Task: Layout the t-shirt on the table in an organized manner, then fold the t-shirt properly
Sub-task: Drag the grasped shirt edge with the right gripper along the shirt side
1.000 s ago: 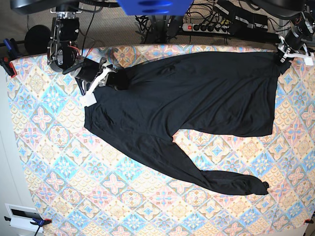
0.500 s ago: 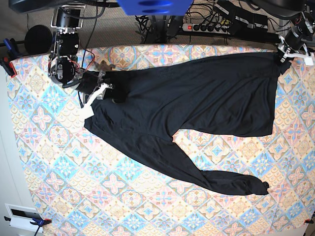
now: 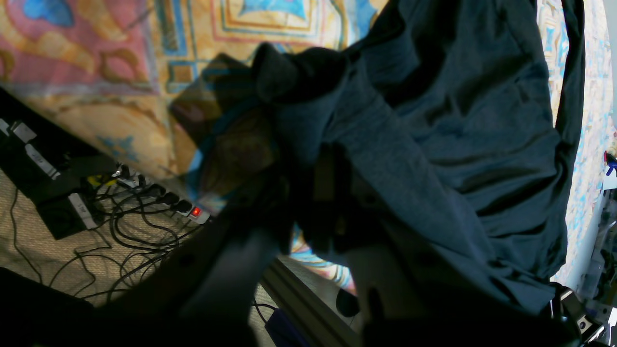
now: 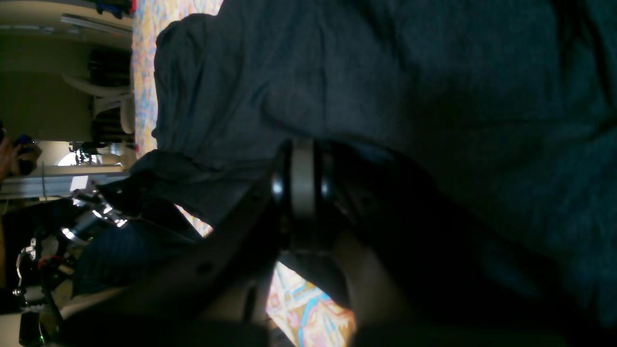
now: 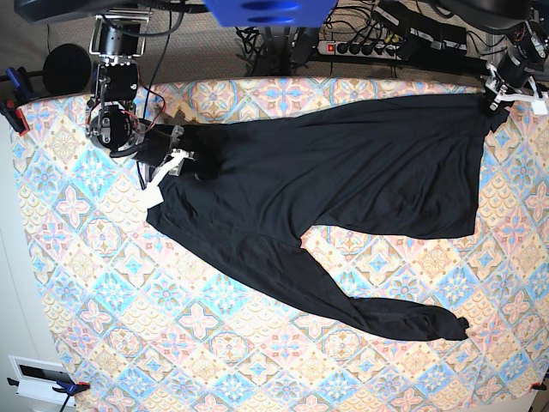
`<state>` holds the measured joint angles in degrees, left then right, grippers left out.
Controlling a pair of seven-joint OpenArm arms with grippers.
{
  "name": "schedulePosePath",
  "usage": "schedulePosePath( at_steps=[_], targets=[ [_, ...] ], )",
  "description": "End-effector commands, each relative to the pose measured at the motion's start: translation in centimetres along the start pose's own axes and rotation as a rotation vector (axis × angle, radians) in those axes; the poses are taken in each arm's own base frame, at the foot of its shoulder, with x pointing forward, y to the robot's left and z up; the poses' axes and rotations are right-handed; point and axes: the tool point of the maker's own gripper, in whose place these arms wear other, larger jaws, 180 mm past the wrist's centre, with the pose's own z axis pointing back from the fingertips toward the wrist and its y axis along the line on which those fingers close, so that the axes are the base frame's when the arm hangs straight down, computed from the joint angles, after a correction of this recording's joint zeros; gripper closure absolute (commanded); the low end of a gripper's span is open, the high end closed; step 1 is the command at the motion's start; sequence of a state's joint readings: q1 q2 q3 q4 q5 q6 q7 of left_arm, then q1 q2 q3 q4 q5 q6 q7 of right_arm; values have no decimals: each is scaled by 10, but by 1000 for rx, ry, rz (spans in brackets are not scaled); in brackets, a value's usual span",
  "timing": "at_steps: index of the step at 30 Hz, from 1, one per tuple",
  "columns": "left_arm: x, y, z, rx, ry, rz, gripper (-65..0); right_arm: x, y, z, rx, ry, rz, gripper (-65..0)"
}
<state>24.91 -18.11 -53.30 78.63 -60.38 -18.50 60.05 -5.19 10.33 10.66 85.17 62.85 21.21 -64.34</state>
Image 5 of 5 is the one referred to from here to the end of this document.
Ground blue clamp top left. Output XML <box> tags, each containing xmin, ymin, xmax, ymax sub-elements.
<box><xmin>1</xmin><ymin>67</ymin><xmax>44</xmax><ymax>94</ymax></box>

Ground blue clamp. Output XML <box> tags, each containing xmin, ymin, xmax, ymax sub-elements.
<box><xmin>1</xmin><ymin>67</ymin><xmax>44</xmax><ymax>94</ymax></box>
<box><xmin>7</xmin><ymin>378</ymin><xmax>91</xmax><ymax>411</ymax></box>

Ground blue clamp bottom left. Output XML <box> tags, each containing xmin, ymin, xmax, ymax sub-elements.
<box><xmin>7</xmin><ymin>378</ymin><xmax>91</xmax><ymax>411</ymax></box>

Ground white power strip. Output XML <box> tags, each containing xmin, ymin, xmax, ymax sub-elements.
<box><xmin>317</xmin><ymin>40</ymin><xmax>400</xmax><ymax>60</ymax></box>

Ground black round stool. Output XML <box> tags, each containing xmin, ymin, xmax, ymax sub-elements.
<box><xmin>42</xmin><ymin>44</ymin><xmax>92</xmax><ymax>96</ymax></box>

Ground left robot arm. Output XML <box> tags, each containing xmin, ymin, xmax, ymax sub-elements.
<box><xmin>429</xmin><ymin>0</ymin><xmax>548</xmax><ymax>116</ymax></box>

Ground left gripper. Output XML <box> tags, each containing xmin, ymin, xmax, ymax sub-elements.
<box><xmin>482</xmin><ymin>49</ymin><xmax>548</xmax><ymax>129</ymax></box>

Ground black t-shirt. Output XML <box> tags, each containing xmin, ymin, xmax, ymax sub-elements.
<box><xmin>147</xmin><ymin>94</ymin><xmax>509</xmax><ymax>342</ymax></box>

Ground patterned tablecloth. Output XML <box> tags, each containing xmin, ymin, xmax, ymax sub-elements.
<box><xmin>9</xmin><ymin>97</ymin><xmax>548</xmax><ymax>411</ymax></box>

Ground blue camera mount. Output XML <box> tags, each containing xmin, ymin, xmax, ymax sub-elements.
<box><xmin>203</xmin><ymin>0</ymin><xmax>336</xmax><ymax>28</ymax></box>

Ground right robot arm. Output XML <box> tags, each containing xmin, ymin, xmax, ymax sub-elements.
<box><xmin>14</xmin><ymin>1</ymin><xmax>219</xmax><ymax>204</ymax></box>

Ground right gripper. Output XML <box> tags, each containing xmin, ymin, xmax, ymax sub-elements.
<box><xmin>131</xmin><ymin>125</ymin><xmax>220</xmax><ymax>209</ymax></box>

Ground white floor outlet box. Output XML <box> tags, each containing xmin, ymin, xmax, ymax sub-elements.
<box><xmin>8</xmin><ymin>355</ymin><xmax>72</xmax><ymax>410</ymax></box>

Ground orange clamp bottom right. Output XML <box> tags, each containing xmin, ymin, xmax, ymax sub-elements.
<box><xmin>530</xmin><ymin>382</ymin><xmax>548</xmax><ymax>391</ymax></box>

